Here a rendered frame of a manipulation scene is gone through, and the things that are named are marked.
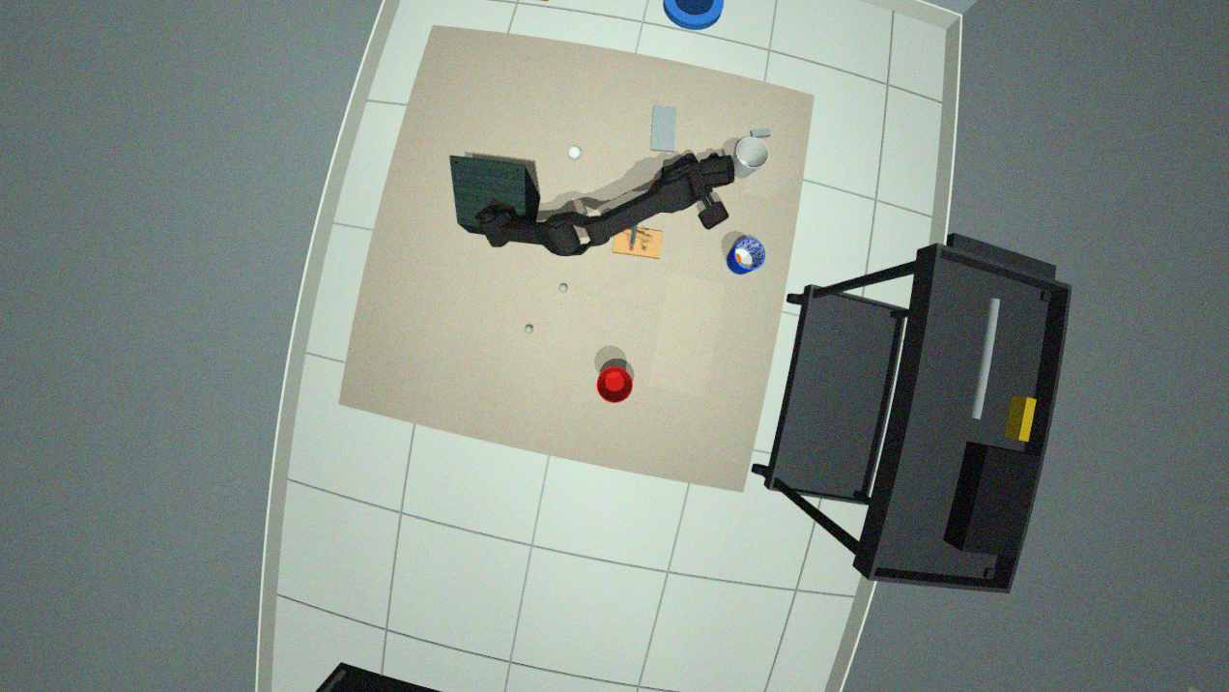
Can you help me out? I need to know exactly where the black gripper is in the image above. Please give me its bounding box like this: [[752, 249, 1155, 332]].
[[676, 152, 729, 230]]

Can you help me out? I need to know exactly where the red plastic cup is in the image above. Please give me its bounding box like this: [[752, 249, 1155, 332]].
[[597, 368, 633, 403]]

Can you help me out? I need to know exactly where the blue mug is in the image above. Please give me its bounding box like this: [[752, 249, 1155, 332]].
[[726, 238, 764, 275]]

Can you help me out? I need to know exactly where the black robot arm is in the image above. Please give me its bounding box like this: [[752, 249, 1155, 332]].
[[474, 152, 734, 256]]

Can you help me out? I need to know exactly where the wooden toy catapult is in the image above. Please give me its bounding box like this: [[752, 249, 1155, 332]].
[[613, 224, 662, 259]]

